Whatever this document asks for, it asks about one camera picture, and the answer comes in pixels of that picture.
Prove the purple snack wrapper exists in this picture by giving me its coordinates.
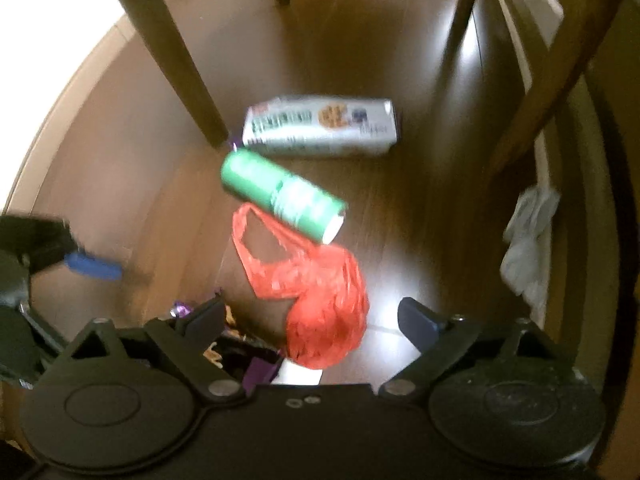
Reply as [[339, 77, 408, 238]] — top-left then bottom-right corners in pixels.
[[169, 301, 283, 394]]

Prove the red plastic bag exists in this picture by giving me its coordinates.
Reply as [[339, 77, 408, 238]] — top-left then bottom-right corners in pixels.
[[232, 203, 370, 370]]

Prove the green cylindrical can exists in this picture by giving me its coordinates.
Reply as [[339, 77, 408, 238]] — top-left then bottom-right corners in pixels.
[[220, 148, 347, 245]]

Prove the white biscuit box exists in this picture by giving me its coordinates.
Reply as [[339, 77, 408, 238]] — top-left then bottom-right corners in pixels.
[[240, 96, 398, 157]]

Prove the white crumpled cloth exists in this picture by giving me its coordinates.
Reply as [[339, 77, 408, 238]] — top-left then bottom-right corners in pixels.
[[500, 185, 560, 309]]

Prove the wooden chair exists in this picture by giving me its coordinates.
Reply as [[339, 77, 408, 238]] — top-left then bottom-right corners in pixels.
[[117, 0, 628, 177]]

